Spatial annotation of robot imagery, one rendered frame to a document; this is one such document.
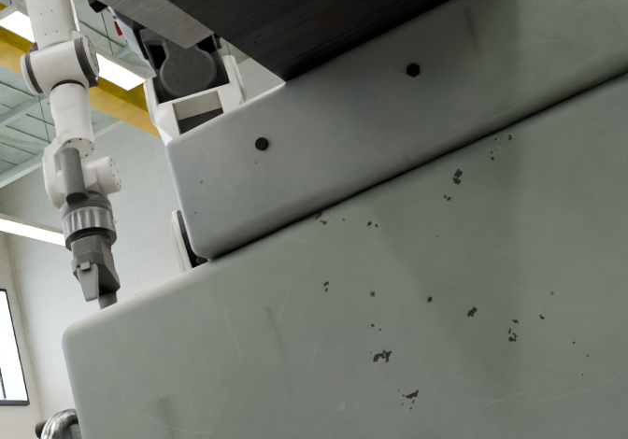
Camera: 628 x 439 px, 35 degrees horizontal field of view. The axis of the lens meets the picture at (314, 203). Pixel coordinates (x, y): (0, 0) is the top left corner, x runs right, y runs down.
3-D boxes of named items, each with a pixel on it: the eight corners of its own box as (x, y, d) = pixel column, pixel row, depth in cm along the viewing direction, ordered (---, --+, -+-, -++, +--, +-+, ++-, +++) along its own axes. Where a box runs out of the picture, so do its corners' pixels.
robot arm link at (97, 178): (71, 240, 174) (64, 188, 179) (130, 223, 174) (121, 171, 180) (48, 209, 164) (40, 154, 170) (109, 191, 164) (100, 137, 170)
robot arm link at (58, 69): (58, 156, 183) (48, 79, 193) (110, 140, 183) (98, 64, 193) (35, 123, 174) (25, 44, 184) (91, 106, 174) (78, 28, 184)
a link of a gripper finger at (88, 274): (82, 304, 157) (78, 270, 160) (102, 298, 157) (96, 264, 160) (79, 299, 155) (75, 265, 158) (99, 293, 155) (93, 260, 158)
